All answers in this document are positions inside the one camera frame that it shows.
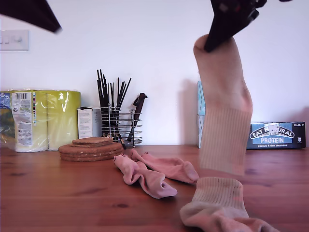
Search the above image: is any cream ribbed sock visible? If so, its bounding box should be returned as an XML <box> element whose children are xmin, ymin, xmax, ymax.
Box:
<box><xmin>194</xmin><ymin>33</ymin><xmax>253</xmax><ymax>176</ymax></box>
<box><xmin>179</xmin><ymin>177</ymin><xmax>279</xmax><ymax>232</ymax></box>

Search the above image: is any pink frilly cuff sock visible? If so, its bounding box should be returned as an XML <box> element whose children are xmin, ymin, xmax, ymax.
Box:
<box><xmin>129</xmin><ymin>148</ymin><xmax>199</xmax><ymax>184</ymax></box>
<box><xmin>113</xmin><ymin>154</ymin><xmax>178</xmax><ymax>199</ymax></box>

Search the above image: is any blue cloud tissue box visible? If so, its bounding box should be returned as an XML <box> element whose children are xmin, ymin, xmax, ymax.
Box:
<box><xmin>197</xmin><ymin>81</ymin><xmax>206</xmax><ymax>116</ymax></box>

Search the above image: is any thin black stick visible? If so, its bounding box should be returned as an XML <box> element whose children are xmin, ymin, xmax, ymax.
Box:
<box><xmin>119</xmin><ymin>77</ymin><xmax>132</xmax><ymax>109</ymax></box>
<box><xmin>116</xmin><ymin>77</ymin><xmax>121</xmax><ymax>136</ymax></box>
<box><xmin>97</xmin><ymin>70</ymin><xmax>107</xmax><ymax>136</ymax></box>
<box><xmin>117</xmin><ymin>81</ymin><xmax>126</xmax><ymax>109</ymax></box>
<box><xmin>99</xmin><ymin>69</ymin><xmax>109</xmax><ymax>136</ymax></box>
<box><xmin>109</xmin><ymin>83</ymin><xmax>114</xmax><ymax>136</ymax></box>

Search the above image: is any green kitchen roll pack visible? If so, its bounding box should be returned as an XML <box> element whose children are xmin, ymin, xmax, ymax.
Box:
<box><xmin>0</xmin><ymin>89</ymin><xmax>82</xmax><ymax>153</ymax></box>

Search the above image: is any dark protein bar box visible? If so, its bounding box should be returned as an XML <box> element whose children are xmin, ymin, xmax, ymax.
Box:
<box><xmin>246</xmin><ymin>121</ymin><xmax>306</xmax><ymax>150</ymax></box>

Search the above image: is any small white carton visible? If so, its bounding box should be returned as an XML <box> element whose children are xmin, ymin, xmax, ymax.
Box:
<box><xmin>77</xmin><ymin>107</ymin><xmax>102</xmax><ymax>140</ymax></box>

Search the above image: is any square cork coaster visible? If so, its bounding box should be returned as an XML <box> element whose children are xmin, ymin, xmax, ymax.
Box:
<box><xmin>70</xmin><ymin>142</ymin><xmax>114</xmax><ymax>148</ymax></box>
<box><xmin>71</xmin><ymin>137</ymin><xmax>113</xmax><ymax>145</ymax></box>

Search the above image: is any round cork trivet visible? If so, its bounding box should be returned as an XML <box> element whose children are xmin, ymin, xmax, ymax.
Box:
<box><xmin>58</xmin><ymin>143</ymin><xmax>124</xmax><ymax>155</ymax></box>
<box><xmin>59</xmin><ymin>151</ymin><xmax>123</xmax><ymax>160</ymax></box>
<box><xmin>60</xmin><ymin>156</ymin><xmax>121</xmax><ymax>163</ymax></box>

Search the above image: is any small black brown pen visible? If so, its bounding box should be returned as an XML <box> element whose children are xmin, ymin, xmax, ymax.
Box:
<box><xmin>117</xmin><ymin>134</ymin><xmax>127</xmax><ymax>150</ymax></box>

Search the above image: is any white light switch plate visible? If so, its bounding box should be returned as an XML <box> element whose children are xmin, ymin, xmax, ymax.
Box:
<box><xmin>0</xmin><ymin>29</ymin><xmax>30</xmax><ymax>52</ymax></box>

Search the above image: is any black handled knife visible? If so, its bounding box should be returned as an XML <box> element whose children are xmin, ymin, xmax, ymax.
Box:
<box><xmin>127</xmin><ymin>93</ymin><xmax>148</xmax><ymax>142</ymax></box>

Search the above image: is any chrome wire utensil holder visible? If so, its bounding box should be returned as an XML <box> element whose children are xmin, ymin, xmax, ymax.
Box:
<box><xmin>100</xmin><ymin>103</ymin><xmax>143</xmax><ymax>147</ymax></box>

